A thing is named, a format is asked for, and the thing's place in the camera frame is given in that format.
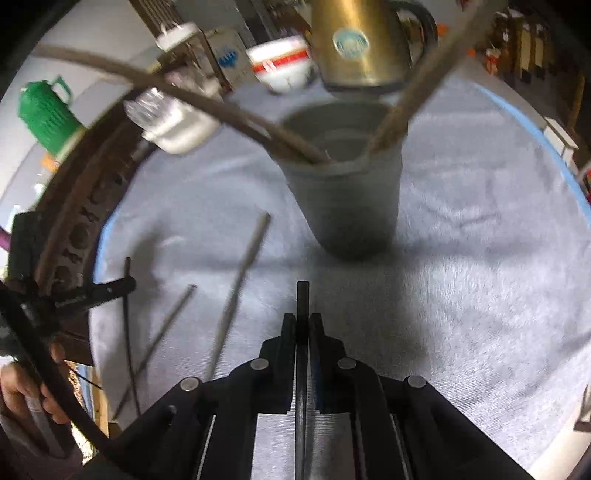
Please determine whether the dark metal chopstick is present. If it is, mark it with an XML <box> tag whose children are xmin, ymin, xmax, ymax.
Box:
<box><xmin>112</xmin><ymin>284</ymin><xmax>198</xmax><ymax>420</ymax></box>
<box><xmin>124</xmin><ymin>257</ymin><xmax>141</xmax><ymax>416</ymax></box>
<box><xmin>205</xmin><ymin>213</ymin><xmax>272</xmax><ymax>381</ymax></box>
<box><xmin>294</xmin><ymin>281</ymin><xmax>312</xmax><ymax>480</ymax></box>
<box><xmin>104</xmin><ymin>74</ymin><xmax>319</xmax><ymax>166</ymax></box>

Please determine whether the round table with grey cloth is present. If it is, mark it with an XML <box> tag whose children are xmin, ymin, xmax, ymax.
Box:
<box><xmin>88</xmin><ymin>69</ymin><xmax>591</xmax><ymax>468</ymax></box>

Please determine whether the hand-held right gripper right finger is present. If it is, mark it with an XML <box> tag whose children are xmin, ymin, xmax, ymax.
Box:
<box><xmin>309</xmin><ymin>313</ymin><xmax>536</xmax><ymax>480</ymax></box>

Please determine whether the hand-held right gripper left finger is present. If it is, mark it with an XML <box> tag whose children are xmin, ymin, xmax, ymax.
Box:
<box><xmin>83</xmin><ymin>314</ymin><xmax>297</xmax><ymax>480</ymax></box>

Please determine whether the person's left forearm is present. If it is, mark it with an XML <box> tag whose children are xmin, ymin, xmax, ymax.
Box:
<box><xmin>0</xmin><ymin>415</ymin><xmax>86</xmax><ymax>480</ymax></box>

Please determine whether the brown chopstick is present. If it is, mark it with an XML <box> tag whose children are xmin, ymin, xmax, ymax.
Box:
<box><xmin>31</xmin><ymin>45</ymin><xmax>331</xmax><ymax>164</ymax></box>
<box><xmin>367</xmin><ymin>0</ymin><xmax>509</xmax><ymax>155</ymax></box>

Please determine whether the red banded white bowl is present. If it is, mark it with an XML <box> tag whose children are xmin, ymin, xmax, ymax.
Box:
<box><xmin>253</xmin><ymin>58</ymin><xmax>317</xmax><ymax>95</ymax></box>

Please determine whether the gold electric kettle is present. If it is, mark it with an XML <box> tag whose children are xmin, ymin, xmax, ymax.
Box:
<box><xmin>308</xmin><ymin>0</ymin><xmax>439</xmax><ymax>94</ymax></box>

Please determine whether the small white stool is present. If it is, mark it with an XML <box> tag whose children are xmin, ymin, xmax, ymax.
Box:
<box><xmin>544</xmin><ymin>115</ymin><xmax>581</xmax><ymax>172</ymax></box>

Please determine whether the white enamel basin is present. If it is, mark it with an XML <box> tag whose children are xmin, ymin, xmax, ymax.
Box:
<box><xmin>141</xmin><ymin>99</ymin><xmax>221</xmax><ymax>155</ymax></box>

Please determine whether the person's left hand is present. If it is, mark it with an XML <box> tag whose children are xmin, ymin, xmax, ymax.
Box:
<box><xmin>0</xmin><ymin>344</ymin><xmax>71</xmax><ymax>426</ymax></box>

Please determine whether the dark wooden chair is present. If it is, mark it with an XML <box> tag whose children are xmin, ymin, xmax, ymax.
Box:
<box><xmin>129</xmin><ymin>0</ymin><xmax>232</xmax><ymax>93</ymax></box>

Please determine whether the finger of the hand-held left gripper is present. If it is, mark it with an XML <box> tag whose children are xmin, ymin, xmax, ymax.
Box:
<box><xmin>54</xmin><ymin>275</ymin><xmax>137</xmax><ymax>320</ymax></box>

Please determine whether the grey metal utensil holder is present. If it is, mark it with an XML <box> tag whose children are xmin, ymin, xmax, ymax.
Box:
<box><xmin>277</xmin><ymin>102</ymin><xmax>404</xmax><ymax>260</ymax></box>

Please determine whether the green thermos flask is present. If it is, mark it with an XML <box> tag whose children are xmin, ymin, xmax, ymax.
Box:
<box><xmin>18</xmin><ymin>76</ymin><xmax>87</xmax><ymax>153</ymax></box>

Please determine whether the black cable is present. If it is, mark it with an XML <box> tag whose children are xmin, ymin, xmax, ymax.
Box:
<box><xmin>0</xmin><ymin>291</ymin><xmax>122</xmax><ymax>462</ymax></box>

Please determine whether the blue table cover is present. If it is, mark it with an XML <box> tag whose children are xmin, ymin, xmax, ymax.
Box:
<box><xmin>91</xmin><ymin>82</ymin><xmax>591</xmax><ymax>333</ymax></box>

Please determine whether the white cabinet blue print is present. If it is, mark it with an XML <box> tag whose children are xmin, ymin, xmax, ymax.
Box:
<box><xmin>205</xmin><ymin>28</ymin><xmax>258</xmax><ymax>87</ymax></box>

